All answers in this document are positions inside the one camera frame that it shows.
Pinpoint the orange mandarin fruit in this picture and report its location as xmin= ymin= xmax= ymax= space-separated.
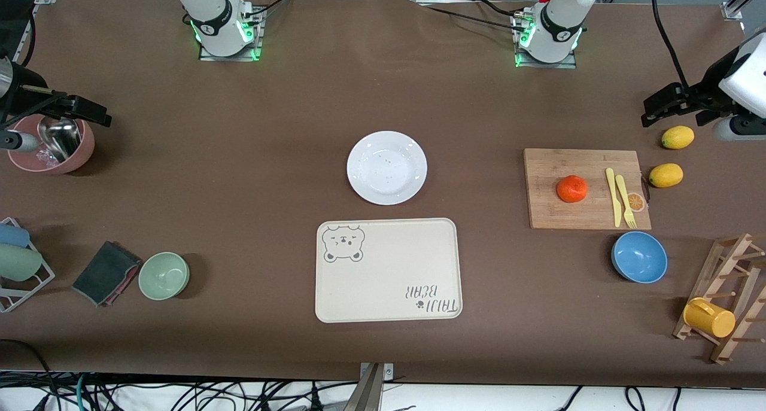
xmin=557 ymin=175 xmax=589 ymax=203

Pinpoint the white round plate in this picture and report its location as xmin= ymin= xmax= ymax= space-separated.
xmin=346 ymin=130 xmax=428 ymax=206

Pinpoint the steel scoop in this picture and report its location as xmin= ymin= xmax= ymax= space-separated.
xmin=37 ymin=117 xmax=83 ymax=162

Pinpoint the yellow lemon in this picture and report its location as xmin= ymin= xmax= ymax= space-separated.
xmin=661 ymin=126 xmax=695 ymax=150
xmin=649 ymin=163 xmax=684 ymax=188

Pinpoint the pink bowl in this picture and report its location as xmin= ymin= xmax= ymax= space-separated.
xmin=7 ymin=114 xmax=96 ymax=175

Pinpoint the yellow plastic fork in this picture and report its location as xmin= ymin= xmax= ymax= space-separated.
xmin=615 ymin=174 xmax=638 ymax=229

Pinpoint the yellow plastic knife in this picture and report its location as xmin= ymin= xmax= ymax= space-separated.
xmin=605 ymin=168 xmax=624 ymax=228

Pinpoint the blue cup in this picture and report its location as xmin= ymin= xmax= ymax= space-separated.
xmin=0 ymin=223 xmax=31 ymax=248

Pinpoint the wooden peg mug rack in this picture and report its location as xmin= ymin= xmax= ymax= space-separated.
xmin=673 ymin=233 xmax=766 ymax=365

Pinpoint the wooden cutting board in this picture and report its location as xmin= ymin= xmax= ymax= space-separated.
xmin=524 ymin=148 xmax=652 ymax=230

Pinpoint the blue bowl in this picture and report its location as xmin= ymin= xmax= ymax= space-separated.
xmin=611 ymin=231 xmax=668 ymax=284

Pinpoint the grey pink folded cloth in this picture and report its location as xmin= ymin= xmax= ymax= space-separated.
xmin=72 ymin=240 xmax=142 ymax=308

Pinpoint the pale green cup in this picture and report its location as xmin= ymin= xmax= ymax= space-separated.
xmin=0 ymin=243 xmax=44 ymax=282

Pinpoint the pale green bowl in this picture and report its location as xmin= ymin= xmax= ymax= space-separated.
xmin=138 ymin=252 xmax=190 ymax=301

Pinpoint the yellow mug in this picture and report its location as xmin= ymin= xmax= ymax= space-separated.
xmin=683 ymin=297 xmax=736 ymax=339

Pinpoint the beige bear print tray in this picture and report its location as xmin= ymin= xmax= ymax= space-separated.
xmin=315 ymin=218 xmax=463 ymax=324

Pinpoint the grey metal strut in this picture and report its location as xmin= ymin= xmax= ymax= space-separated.
xmin=342 ymin=363 xmax=385 ymax=411

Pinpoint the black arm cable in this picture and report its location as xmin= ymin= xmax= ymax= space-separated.
xmin=22 ymin=15 xmax=37 ymax=66
xmin=651 ymin=0 xmax=689 ymax=90

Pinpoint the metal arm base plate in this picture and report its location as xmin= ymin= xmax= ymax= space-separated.
xmin=199 ymin=4 xmax=265 ymax=62
xmin=513 ymin=13 xmax=579 ymax=69

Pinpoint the white wire cup rack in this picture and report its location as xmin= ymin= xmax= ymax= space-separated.
xmin=0 ymin=217 xmax=56 ymax=313

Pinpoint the black base cable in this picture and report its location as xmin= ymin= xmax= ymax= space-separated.
xmin=478 ymin=0 xmax=522 ymax=18
xmin=242 ymin=0 xmax=295 ymax=20
xmin=416 ymin=0 xmax=522 ymax=32

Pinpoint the metal table edge bracket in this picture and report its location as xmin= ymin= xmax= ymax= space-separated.
xmin=359 ymin=362 xmax=394 ymax=382

